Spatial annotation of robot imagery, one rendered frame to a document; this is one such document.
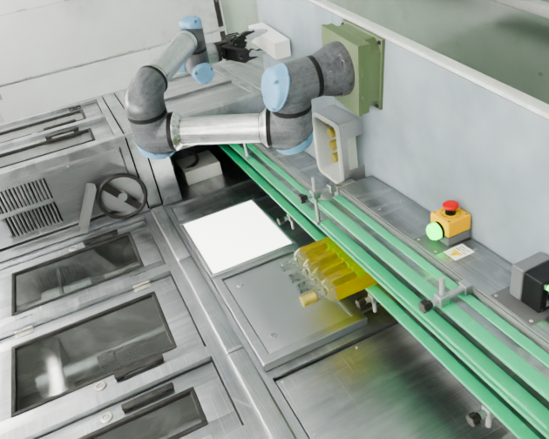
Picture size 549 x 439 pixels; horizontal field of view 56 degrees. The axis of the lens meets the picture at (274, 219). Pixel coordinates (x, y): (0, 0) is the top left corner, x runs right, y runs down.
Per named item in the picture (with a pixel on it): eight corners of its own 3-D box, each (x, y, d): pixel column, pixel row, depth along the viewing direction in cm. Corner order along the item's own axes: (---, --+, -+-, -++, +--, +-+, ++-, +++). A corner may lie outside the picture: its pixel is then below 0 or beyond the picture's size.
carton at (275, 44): (262, 22, 205) (248, 25, 203) (289, 39, 188) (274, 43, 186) (264, 37, 209) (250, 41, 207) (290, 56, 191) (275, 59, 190)
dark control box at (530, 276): (538, 279, 115) (508, 293, 113) (541, 249, 111) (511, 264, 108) (570, 299, 108) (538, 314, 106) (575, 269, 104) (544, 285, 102)
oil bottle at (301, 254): (351, 240, 169) (293, 265, 164) (349, 226, 167) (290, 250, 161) (360, 249, 165) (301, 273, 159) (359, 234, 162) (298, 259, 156)
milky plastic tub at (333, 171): (338, 163, 187) (317, 170, 185) (332, 104, 176) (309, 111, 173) (365, 180, 173) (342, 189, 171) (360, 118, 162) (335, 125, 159)
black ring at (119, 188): (151, 205, 234) (105, 221, 228) (137, 163, 223) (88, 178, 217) (153, 210, 230) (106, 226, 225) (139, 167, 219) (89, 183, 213)
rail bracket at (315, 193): (335, 213, 172) (301, 226, 169) (329, 168, 164) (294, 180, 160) (339, 217, 170) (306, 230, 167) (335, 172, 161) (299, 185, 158)
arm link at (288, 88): (319, 65, 136) (272, 79, 133) (321, 111, 145) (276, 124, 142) (299, 49, 144) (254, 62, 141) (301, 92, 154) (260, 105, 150)
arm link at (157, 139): (311, 113, 142) (120, 121, 148) (314, 158, 152) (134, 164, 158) (312, 91, 151) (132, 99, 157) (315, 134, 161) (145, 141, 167)
